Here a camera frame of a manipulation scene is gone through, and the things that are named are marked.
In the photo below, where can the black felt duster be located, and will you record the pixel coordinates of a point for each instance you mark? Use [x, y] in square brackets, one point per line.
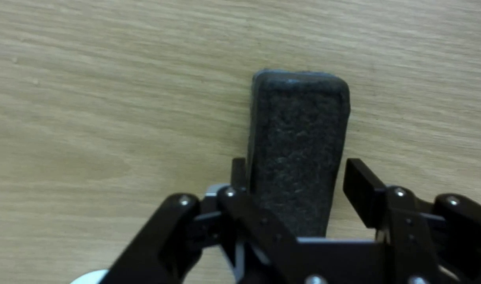
[296, 147]

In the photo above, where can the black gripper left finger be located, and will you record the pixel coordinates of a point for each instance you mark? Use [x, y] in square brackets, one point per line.
[197, 241]

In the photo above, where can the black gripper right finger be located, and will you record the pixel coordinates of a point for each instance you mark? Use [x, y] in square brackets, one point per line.
[422, 237]

